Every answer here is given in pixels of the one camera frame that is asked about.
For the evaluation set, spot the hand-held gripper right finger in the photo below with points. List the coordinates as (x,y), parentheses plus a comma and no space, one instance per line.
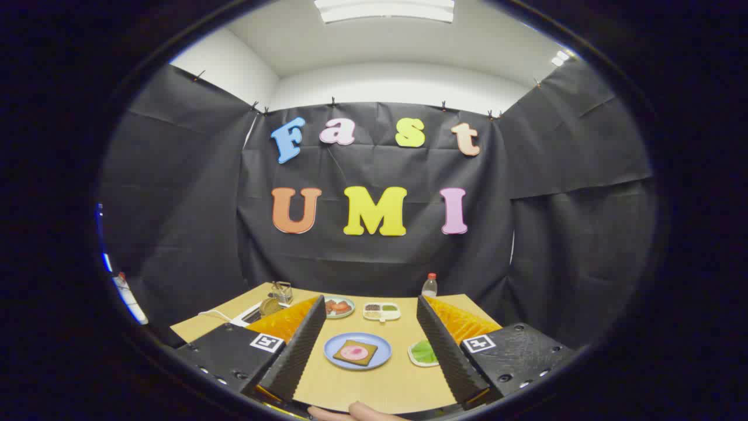
(450,351)

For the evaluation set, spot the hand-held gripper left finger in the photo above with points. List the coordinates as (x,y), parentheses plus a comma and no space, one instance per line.
(295,351)

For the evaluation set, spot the green lettuce leaf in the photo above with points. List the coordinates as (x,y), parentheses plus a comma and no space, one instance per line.
(425,352)

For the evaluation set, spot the brown toasted bread slice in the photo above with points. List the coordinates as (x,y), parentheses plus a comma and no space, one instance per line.
(270,307)

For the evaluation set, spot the small white square dish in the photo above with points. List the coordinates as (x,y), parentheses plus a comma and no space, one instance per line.
(416,363)

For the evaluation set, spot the brown bread slice with ham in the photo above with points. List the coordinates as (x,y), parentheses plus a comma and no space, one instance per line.
(342,361)

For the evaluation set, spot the pink ham slice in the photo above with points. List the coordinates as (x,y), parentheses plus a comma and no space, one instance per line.
(354,352)

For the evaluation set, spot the white toaster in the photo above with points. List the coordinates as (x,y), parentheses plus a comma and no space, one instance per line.
(242,320)

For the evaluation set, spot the red tomato slice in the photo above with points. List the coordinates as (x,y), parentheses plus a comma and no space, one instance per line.
(342,307)

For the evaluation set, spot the pale green plate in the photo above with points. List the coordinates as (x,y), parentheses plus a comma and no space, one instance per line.
(350,313)

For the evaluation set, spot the clear water bottle red cap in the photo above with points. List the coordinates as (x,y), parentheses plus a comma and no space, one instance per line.
(429,286)

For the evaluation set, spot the blue round plate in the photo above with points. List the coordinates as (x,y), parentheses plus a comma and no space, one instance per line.
(383,358)

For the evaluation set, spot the white divided condiment tray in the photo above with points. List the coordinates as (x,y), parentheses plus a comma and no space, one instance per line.
(381,312)

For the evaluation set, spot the black backdrop cloth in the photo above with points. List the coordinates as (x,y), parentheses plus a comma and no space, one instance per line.
(374,257)

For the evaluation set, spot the small ceiling light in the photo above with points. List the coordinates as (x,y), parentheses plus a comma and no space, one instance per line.
(560,57)

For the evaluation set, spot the long ceiling light panel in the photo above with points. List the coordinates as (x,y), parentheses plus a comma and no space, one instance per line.
(383,9)

